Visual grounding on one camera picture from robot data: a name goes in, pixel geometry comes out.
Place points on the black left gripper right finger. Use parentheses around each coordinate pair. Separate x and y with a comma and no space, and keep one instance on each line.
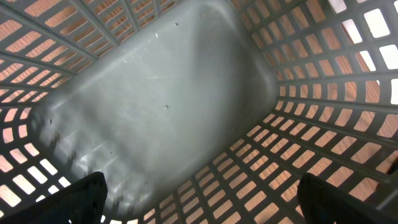
(322,202)

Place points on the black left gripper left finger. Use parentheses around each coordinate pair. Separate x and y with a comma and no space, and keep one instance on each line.
(81,202)

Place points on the grey plastic mesh basket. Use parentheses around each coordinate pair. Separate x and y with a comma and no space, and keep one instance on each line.
(199,111)

